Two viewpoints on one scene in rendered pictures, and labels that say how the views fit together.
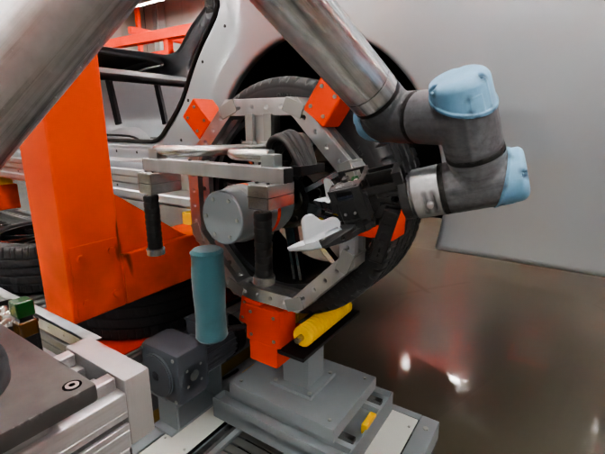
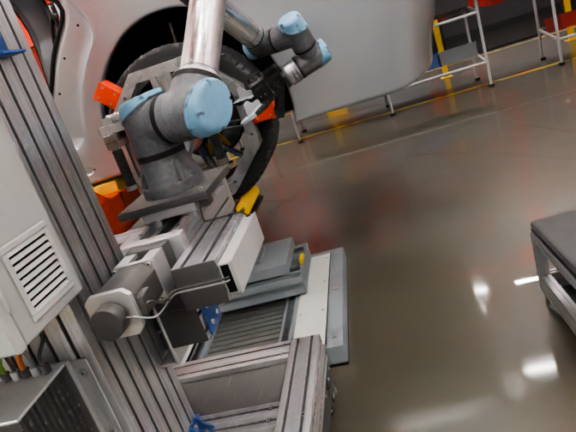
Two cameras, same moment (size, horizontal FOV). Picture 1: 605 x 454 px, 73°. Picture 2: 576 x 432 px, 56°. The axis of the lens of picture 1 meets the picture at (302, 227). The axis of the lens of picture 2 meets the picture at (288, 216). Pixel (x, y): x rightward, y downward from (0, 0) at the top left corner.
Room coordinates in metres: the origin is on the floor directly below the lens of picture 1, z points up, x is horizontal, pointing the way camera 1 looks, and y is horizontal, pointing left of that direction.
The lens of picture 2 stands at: (-0.97, 0.61, 1.07)
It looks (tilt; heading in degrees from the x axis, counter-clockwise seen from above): 17 degrees down; 338
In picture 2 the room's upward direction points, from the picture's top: 19 degrees counter-clockwise
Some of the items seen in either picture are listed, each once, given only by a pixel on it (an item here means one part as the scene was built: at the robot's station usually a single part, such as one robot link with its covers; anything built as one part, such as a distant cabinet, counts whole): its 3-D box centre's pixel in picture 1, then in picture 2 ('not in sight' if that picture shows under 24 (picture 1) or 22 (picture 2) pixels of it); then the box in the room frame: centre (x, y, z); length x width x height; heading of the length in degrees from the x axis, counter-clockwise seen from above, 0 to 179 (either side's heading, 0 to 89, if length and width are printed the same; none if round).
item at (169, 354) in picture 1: (207, 362); not in sight; (1.26, 0.33, 0.26); 0.42 x 0.18 x 0.35; 147
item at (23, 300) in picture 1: (22, 307); not in sight; (0.88, 0.66, 0.64); 0.04 x 0.04 x 0.04; 57
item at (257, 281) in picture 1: (263, 246); (214, 141); (0.77, 0.08, 0.83); 0.04 x 0.04 x 0.16
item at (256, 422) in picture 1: (303, 404); (253, 279); (1.20, 0.00, 0.13); 0.50 x 0.36 x 0.10; 57
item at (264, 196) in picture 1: (271, 194); not in sight; (0.80, 0.06, 0.93); 0.09 x 0.05 x 0.05; 147
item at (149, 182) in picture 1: (159, 180); (116, 139); (0.98, 0.34, 0.93); 0.09 x 0.05 x 0.05; 147
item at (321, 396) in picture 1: (303, 354); (239, 241); (1.20, 0.00, 0.32); 0.40 x 0.30 x 0.28; 57
